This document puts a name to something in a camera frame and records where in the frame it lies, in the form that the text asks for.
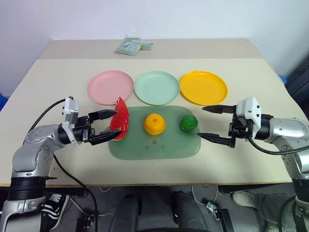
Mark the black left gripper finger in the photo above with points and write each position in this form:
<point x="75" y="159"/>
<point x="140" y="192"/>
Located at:
<point x="106" y="135"/>
<point x="103" y="113"/>

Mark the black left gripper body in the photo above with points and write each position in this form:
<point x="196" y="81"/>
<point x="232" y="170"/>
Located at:
<point x="83" y="129"/>

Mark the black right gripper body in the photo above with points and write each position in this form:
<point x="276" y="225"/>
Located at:
<point x="241" y="128"/>

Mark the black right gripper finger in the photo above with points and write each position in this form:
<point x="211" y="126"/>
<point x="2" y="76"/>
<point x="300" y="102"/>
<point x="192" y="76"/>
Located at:
<point x="219" y="139"/>
<point x="220" y="109"/>

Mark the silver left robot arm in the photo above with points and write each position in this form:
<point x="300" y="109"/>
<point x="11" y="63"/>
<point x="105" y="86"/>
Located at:
<point x="36" y="135"/>

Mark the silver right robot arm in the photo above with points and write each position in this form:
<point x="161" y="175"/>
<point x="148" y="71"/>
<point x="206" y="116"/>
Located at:
<point x="290" y="128"/>

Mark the yellow round plate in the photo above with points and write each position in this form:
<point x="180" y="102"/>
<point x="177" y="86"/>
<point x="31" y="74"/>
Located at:
<point x="204" y="87"/>

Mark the pink round plate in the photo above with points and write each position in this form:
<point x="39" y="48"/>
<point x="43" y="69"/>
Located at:
<point x="107" y="85"/>

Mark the green round toy fruit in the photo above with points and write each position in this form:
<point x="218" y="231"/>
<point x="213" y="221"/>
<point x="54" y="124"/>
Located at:
<point x="189" y="123"/>

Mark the orange toy fruit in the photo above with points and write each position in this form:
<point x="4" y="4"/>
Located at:
<point x="154" y="124"/>

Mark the mint green round plate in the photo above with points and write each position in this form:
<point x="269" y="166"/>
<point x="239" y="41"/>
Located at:
<point x="157" y="87"/>

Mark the red watermelon slice toy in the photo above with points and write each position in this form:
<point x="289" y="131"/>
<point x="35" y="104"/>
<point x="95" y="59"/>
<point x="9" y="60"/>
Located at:
<point x="120" y="118"/>

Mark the translucent green rectangular tray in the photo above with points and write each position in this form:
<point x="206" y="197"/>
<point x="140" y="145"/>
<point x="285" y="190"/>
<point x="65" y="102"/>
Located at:
<point x="154" y="147"/>

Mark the white shoe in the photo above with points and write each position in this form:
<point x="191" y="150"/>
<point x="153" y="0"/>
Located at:
<point x="242" y="198"/>

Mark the blue plastic object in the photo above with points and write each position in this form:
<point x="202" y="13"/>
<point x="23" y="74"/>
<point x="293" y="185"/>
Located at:
<point x="3" y="101"/>
<point x="283" y="79"/>

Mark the green plastic bag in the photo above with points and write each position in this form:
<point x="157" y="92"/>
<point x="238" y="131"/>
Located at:
<point x="126" y="47"/>

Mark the black ribbed chair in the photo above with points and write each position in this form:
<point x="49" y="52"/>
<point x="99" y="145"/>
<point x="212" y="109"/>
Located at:
<point x="299" y="79"/>

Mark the dark rounded grey shape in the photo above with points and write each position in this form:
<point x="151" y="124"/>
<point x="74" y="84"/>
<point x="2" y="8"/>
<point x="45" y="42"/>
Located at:
<point x="189" y="212"/>
<point x="126" y="215"/>

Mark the black sneaker with white stripes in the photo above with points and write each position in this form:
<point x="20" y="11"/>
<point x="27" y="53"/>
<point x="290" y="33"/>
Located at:
<point x="54" y="207"/>

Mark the grey trouser leg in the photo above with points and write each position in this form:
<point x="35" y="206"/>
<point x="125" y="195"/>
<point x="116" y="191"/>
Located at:
<point x="272" y="207"/>

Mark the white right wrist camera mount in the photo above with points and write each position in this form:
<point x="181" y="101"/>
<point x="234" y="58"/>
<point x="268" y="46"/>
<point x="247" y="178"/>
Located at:
<point x="249" y="108"/>

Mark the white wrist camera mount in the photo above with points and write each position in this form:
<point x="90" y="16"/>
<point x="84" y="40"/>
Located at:
<point x="70" y="110"/>
<point x="249" y="108"/>

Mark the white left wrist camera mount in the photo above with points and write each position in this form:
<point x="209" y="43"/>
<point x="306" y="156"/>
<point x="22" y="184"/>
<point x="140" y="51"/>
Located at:
<point x="70" y="110"/>

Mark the black metal floor bracket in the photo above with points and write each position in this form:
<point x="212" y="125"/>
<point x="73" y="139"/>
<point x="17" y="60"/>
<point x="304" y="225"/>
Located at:
<point x="223" y="220"/>

